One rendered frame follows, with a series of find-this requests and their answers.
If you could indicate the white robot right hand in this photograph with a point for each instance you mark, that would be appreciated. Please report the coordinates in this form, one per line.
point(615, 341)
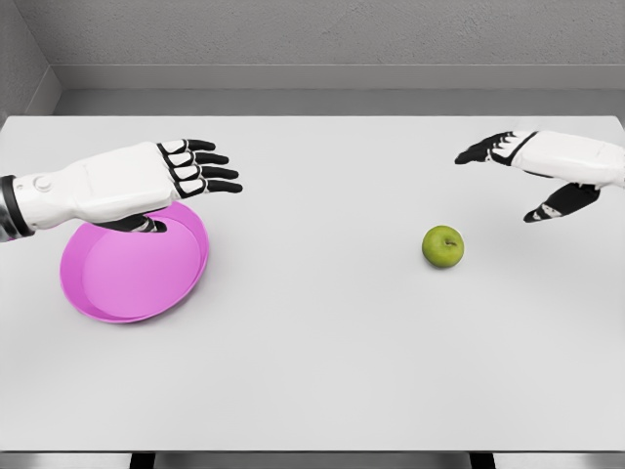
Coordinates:
point(556, 156)

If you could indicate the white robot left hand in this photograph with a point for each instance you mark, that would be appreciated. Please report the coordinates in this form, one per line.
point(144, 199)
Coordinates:
point(127, 178)

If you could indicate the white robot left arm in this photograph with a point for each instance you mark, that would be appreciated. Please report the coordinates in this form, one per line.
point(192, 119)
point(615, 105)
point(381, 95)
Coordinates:
point(39, 200)

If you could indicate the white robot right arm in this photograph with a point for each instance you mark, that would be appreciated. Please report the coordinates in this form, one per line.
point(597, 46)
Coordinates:
point(619, 166)

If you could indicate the pink round plate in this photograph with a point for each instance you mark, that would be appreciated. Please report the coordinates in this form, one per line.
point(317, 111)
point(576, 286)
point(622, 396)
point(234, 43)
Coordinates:
point(137, 273)

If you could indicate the green apple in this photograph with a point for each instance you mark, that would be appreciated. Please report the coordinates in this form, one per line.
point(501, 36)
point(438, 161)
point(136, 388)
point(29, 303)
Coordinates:
point(442, 246)

